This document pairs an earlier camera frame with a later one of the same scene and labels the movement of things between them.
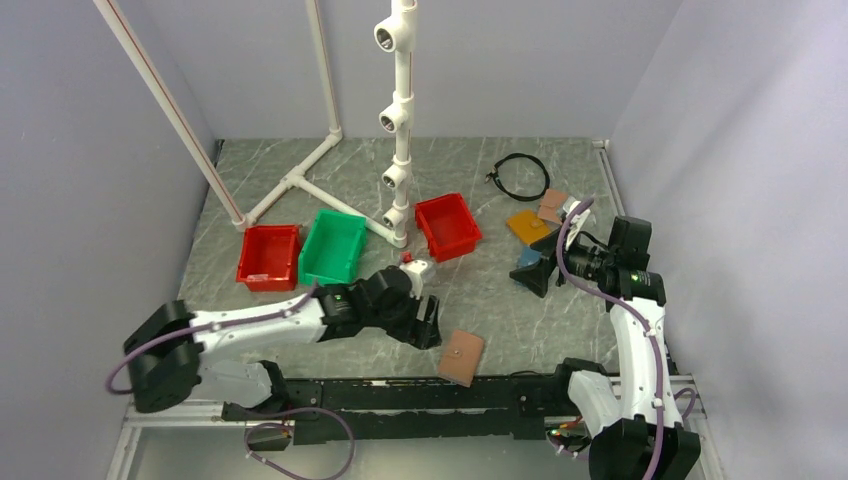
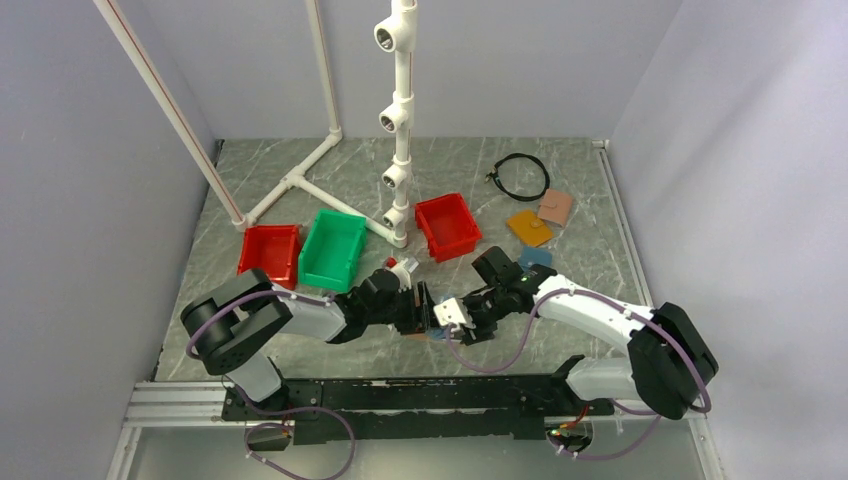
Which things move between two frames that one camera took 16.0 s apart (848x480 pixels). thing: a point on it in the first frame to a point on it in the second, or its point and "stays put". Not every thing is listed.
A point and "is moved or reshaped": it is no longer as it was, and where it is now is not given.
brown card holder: x=461 y=358 is moved or reshaped
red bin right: x=448 y=226 stays put
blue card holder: x=528 y=257 stays put
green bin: x=332 y=251 stays put
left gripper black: x=422 y=333 stays put
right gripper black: x=536 y=276 to x=480 y=332
